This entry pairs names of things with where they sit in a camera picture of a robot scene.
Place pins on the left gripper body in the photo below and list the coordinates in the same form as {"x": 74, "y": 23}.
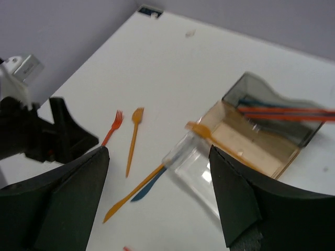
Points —
{"x": 23, "y": 131}

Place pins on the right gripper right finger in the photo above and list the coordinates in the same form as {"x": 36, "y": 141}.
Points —
{"x": 260, "y": 213}

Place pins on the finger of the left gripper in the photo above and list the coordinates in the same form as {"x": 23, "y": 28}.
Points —
{"x": 69, "y": 140}

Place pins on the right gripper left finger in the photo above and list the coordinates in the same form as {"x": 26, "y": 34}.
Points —
{"x": 54, "y": 210}

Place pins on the red plastic fork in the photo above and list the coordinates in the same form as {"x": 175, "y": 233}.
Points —
{"x": 116, "y": 125}

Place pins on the red chopstick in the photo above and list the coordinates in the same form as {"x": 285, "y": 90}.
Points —
{"x": 309, "y": 111}
{"x": 290, "y": 117}

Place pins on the orange plastic fork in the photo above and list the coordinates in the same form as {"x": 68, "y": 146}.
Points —
{"x": 205, "y": 133}

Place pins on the orange plastic knife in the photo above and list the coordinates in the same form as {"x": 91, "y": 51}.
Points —
{"x": 120, "y": 203}

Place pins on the orange plastic spork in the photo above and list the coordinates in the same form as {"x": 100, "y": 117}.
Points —
{"x": 136, "y": 118}

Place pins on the blue plastic knife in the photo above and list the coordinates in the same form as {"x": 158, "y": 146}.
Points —
{"x": 143, "y": 192}

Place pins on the clear plastic container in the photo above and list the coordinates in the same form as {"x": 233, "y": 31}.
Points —
{"x": 188, "y": 166}

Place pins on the dark smoked plastic container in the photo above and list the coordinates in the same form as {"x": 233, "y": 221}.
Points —
{"x": 251, "y": 86}

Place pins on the left blue corner sticker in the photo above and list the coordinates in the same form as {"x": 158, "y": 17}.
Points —
{"x": 151, "y": 12}

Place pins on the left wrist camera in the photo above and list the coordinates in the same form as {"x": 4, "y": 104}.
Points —
{"x": 17, "y": 73}

